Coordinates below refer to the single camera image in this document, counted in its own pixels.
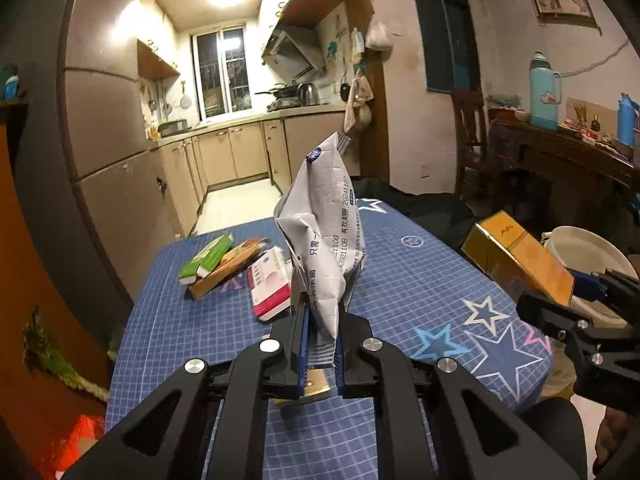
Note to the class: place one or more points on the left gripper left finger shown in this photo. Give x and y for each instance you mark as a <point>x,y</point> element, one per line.
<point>206,421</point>

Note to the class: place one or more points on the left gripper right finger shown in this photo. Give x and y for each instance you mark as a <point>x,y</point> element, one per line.
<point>436,421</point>

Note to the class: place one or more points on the gold yellow box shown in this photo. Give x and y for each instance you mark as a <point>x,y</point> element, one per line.
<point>516,261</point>

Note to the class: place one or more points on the green white medicine box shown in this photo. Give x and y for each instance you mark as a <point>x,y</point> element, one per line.
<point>206,260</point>

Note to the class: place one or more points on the white red medicine box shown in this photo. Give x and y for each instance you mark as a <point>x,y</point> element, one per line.
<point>270,284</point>

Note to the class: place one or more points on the white blue wipes packet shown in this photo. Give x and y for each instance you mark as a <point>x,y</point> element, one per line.
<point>320,221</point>

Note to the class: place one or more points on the white plastic trash bucket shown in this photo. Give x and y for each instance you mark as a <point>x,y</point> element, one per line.
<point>586,252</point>

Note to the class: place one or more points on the beige kitchen cabinets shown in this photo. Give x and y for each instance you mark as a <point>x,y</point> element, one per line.
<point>268,146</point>

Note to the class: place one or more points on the kitchen window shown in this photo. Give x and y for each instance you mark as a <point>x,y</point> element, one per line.
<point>221,75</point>

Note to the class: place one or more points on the blue grid star tablecloth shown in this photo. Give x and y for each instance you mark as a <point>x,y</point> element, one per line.
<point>416,292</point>

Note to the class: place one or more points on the dark wooden side table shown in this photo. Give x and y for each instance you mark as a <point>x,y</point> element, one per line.
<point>589,187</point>

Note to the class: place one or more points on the black cloth covered chair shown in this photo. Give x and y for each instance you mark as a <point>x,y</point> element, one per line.
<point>442,214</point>

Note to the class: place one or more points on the blue thermos jug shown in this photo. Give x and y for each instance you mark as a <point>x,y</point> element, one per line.
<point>627,118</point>

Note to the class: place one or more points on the wooden chair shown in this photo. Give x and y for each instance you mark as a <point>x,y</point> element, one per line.
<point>471,135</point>

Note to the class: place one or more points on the teal thermos flask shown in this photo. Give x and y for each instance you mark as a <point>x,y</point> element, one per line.
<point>545,91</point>

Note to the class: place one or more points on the hanging cloth bag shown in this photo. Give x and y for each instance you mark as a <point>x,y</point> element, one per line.
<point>358,115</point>

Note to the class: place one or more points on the grey refrigerator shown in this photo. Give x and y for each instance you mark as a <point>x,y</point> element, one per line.
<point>87,177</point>

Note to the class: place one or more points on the range hood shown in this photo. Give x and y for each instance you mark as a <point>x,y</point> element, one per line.
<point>294,54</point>

